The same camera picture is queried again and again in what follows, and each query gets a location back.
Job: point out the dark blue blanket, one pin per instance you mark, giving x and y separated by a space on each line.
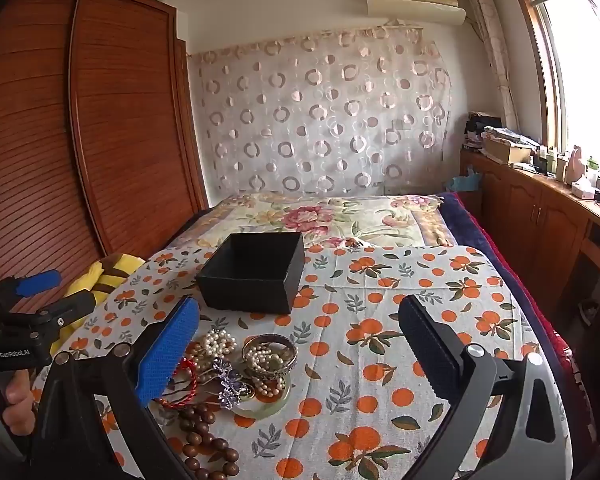
485 240

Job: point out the wooden side cabinet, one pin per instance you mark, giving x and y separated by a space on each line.
530 220

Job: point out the orange fruit print cloth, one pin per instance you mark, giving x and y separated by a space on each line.
380 360

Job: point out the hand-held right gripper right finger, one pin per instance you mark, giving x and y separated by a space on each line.
422 342

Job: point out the wooden wardrobe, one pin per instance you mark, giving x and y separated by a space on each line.
80 135

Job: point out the pale green jade bangle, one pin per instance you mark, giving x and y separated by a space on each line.
275 405

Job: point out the pile of dark clothes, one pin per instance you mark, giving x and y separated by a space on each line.
480 130

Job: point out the patterned window curtain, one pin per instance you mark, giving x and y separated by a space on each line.
495 60

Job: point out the cardboard box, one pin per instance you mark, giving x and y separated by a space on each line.
505 150

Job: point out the black jewelry box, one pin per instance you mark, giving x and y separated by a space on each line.
260 280

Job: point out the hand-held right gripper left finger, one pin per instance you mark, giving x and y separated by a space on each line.
165 355

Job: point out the blue plastic bag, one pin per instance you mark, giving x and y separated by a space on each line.
464 182

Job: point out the wall air conditioner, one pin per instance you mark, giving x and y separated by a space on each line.
415 0

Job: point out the floral blanket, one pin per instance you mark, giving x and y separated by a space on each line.
305 220

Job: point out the engraved metal bangle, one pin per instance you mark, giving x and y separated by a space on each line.
285 360

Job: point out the purple crystal hair clip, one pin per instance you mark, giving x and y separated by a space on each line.
232 382

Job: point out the pink figurine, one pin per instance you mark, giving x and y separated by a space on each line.
576 162

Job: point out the yellow striped plush toy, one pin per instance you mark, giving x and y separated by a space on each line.
110 272

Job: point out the circle pattern sheer curtain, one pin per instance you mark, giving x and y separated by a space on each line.
320 110

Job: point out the white tissue box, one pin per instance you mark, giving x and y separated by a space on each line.
582 187

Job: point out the wooden frame window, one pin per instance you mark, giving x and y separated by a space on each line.
570 60

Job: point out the person's left hand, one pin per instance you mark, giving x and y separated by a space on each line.
15 397

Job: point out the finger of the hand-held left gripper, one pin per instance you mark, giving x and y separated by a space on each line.
67 310
37 282

